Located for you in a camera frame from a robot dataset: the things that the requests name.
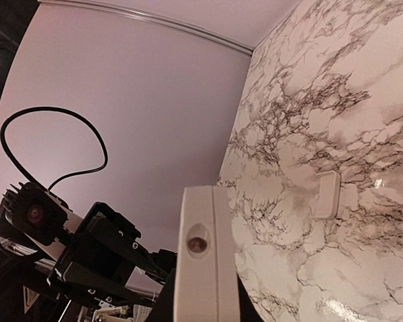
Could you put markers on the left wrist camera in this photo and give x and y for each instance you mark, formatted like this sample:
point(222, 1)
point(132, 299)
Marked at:
point(37, 219)

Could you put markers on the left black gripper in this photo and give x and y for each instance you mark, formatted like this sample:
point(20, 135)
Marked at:
point(101, 258)

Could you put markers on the white remote control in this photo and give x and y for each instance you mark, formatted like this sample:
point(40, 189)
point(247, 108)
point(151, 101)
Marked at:
point(206, 283)

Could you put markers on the white battery compartment cover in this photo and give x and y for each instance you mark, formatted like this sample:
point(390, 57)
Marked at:
point(327, 201)

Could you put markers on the left aluminium frame post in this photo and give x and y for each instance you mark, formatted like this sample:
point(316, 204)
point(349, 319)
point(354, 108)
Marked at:
point(159, 20)

